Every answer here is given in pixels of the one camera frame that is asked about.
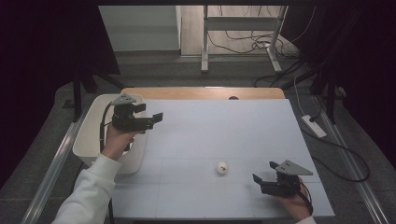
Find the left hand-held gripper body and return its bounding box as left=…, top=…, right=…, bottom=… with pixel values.
left=109, top=92, right=155, bottom=134

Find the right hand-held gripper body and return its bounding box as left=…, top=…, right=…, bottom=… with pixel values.
left=261, top=160, right=314, bottom=198

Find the white plastic bin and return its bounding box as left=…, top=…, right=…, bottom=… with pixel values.
left=72, top=93, right=149, bottom=175

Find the person's right hand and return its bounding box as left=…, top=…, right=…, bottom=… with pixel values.
left=275, top=176, right=314, bottom=222

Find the person's left hand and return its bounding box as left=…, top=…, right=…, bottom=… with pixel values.
left=101, top=123, right=140, bottom=162

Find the white egg with dark mark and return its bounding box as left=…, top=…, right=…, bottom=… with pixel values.
left=216, top=161, right=229, bottom=175

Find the wooden table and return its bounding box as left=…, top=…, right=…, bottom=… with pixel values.
left=120, top=87, right=286, bottom=101

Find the pale blue board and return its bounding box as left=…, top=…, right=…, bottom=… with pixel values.
left=110, top=98, right=335, bottom=220

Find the white power strip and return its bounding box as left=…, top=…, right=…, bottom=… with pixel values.
left=301, top=114, right=328, bottom=139

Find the black tripod stand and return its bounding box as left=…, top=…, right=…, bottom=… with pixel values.
left=64, top=66, right=126, bottom=123
left=309, top=62, right=347, bottom=125

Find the white cabinet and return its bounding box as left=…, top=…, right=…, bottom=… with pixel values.
left=98, top=5, right=182, bottom=52

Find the black curtain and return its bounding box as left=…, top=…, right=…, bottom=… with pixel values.
left=0, top=0, right=121, bottom=189
left=281, top=0, right=396, bottom=172

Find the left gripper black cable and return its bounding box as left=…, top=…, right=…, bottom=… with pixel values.
left=98, top=102, right=114, bottom=154

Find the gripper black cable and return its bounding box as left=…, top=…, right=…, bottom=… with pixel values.
left=298, top=181, right=314, bottom=216
left=98, top=102, right=114, bottom=154

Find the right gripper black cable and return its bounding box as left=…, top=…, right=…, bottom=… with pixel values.
left=298, top=181, right=314, bottom=216

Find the aluminium floor rail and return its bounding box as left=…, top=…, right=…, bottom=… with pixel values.
left=312, top=96, right=390, bottom=224
left=20, top=105, right=92, bottom=224

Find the black power cable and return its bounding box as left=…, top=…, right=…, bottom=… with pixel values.
left=300, top=92, right=371, bottom=183

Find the white metal stand frame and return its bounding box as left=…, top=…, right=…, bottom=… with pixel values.
left=200, top=5, right=290, bottom=75

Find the tangle of black floor cables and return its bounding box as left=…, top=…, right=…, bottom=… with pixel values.
left=207, top=5, right=317, bottom=88

